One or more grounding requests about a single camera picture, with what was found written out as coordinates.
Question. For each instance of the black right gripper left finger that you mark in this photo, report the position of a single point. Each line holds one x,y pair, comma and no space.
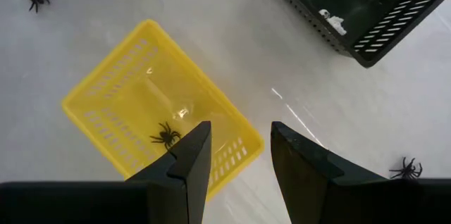
105,203

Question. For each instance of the black plastic basket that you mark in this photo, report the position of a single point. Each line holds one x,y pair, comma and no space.
352,5

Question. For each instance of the yellow plastic basket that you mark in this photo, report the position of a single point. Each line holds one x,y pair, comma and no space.
141,86

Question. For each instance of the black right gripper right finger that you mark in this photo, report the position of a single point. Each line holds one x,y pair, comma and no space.
352,203

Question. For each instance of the small white plastic skeleton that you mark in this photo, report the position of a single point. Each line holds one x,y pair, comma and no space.
333,21

